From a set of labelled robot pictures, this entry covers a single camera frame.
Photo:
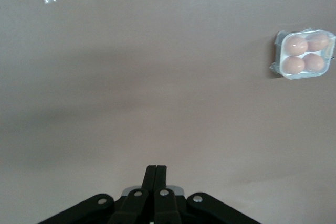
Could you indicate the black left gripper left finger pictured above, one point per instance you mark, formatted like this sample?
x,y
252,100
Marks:
x,y
131,208

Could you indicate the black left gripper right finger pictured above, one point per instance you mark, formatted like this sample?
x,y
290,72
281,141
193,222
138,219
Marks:
x,y
168,208

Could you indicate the light brown egg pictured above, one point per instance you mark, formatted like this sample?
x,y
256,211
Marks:
x,y
314,62
293,64
296,45
318,41

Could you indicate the clear plastic egg box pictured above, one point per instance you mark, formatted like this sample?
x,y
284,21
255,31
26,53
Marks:
x,y
305,54

